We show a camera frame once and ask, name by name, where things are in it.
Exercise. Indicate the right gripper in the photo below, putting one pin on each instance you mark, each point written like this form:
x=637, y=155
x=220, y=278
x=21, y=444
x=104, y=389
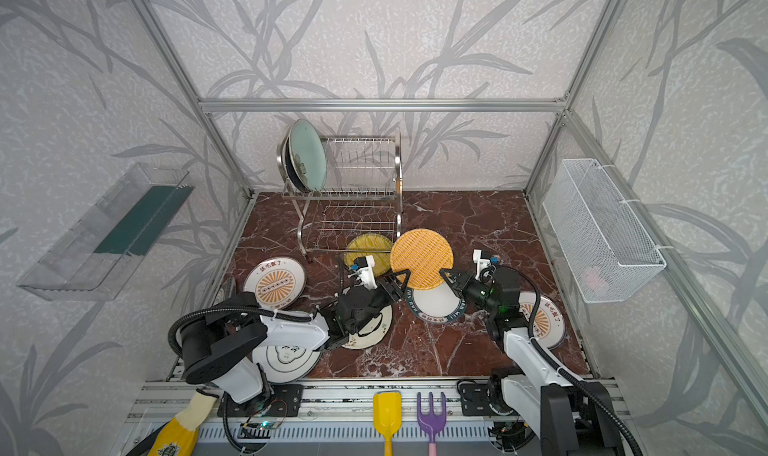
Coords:
x=465, y=285

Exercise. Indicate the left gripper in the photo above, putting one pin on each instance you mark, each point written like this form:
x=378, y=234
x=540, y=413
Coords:
x=380, y=291

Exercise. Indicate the green rim white plate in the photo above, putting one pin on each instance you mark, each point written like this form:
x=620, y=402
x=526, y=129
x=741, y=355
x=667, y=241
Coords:
x=439, y=305

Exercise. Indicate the orange woven plate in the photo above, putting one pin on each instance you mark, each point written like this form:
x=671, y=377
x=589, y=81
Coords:
x=424, y=253

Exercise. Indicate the cream floral plate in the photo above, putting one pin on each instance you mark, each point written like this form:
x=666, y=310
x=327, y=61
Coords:
x=373, y=333

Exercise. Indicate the steel dish rack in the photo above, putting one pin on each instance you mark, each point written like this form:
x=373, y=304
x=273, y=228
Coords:
x=363, y=194

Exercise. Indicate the orange sunburst plate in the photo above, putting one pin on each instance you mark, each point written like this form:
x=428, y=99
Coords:
x=549, y=325
x=277, y=282

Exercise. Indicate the light green flower plate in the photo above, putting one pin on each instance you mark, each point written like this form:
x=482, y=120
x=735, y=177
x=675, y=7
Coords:
x=308, y=156

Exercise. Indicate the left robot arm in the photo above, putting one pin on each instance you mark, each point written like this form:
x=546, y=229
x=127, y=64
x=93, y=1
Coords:
x=215, y=343

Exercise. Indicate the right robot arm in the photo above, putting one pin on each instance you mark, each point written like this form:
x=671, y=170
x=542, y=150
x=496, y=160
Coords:
x=568, y=414

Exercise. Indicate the yellow green woven plate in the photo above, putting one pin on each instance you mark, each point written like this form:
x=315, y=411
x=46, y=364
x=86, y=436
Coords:
x=374, y=244

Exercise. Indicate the yellow toy shovel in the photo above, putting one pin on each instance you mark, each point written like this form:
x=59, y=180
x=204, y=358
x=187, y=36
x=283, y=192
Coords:
x=387, y=407

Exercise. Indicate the white plate black emblem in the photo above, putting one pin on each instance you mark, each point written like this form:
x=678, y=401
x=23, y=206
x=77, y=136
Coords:
x=283, y=364

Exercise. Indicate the purple toy fork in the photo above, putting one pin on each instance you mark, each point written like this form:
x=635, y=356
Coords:
x=430, y=422

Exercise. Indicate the yellow banana toy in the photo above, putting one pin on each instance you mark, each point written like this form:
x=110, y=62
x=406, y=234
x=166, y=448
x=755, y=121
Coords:
x=180, y=435

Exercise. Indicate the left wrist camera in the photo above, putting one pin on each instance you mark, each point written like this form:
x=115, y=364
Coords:
x=365, y=270

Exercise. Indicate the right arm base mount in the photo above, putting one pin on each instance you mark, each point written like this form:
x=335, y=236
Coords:
x=477, y=399

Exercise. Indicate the white wire mesh basket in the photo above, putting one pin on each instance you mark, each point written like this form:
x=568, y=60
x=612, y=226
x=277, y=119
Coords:
x=608, y=250

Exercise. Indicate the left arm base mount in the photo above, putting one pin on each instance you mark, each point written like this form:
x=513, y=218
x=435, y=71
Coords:
x=280, y=401

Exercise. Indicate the clear plastic wall shelf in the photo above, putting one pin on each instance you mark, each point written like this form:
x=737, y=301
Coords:
x=94, y=260

